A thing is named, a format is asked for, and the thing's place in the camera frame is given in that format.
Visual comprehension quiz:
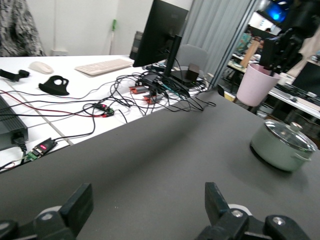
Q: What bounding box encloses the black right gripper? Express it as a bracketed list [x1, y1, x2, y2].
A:
[261, 0, 320, 76]

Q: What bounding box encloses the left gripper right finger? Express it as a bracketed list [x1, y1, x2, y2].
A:
[194, 182, 311, 240]

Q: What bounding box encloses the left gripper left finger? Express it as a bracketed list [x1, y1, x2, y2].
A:
[0, 183, 95, 240]

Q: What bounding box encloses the pink plastic cup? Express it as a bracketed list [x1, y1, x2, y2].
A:
[236, 62, 282, 107]

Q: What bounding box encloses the dark background monitor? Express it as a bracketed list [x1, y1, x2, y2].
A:
[291, 61, 320, 95]

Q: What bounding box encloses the grey curtain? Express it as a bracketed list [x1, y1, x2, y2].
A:
[182, 0, 253, 87]

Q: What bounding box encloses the serial adapter with green terminal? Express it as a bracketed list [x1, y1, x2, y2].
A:
[23, 137, 59, 163]

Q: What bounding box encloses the grey office chair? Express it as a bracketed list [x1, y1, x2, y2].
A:
[172, 44, 210, 76]

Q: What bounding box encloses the pale green cooking pot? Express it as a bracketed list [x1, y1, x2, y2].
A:
[249, 119, 320, 173]

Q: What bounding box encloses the glass lid with metal knob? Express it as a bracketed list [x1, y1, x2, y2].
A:
[263, 118, 319, 154]

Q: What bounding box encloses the small brown box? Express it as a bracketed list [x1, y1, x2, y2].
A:
[187, 63, 200, 81]

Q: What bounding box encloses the black power supply box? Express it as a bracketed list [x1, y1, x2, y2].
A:
[0, 96, 29, 151]

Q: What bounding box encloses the small circuit board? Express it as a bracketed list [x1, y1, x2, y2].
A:
[92, 102, 116, 118]

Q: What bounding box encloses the black computer monitor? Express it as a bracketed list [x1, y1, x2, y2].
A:
[132, 0, 205, 88]

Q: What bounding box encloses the black usb hub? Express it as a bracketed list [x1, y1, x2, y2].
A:
[141, 73, 161, 87]

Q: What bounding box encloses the orange grey adapter box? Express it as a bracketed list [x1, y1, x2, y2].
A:
[128, 84, 151, 95]
[142, 93, 159, 105]

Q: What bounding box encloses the beige computer mouse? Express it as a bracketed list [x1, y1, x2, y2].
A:
[28, 61, 54, 75]

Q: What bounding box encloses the beige computer keyboard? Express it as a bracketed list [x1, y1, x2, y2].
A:
[74, 58, 133, 77]

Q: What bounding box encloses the person in patterned top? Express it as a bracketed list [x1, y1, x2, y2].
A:
[0, 0, 47, 57]

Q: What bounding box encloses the thin black adapter cable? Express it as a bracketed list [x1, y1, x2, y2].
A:
[51, 109, 97, 145]

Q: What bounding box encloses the black power plug cable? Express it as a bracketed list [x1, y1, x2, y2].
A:
[11, 132, 28, 165]

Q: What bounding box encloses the thin red cable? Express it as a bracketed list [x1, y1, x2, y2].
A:
[0, 91, 106, 118]

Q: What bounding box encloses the black plastic bracket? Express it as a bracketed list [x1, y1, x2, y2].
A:
[38, 75, 70, 97]

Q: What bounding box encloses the black strap clamp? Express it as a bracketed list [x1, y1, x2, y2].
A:
[0, 69, 30, 82]

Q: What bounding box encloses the green handled tool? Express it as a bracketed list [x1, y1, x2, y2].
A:
[109, 19, 118, 56]

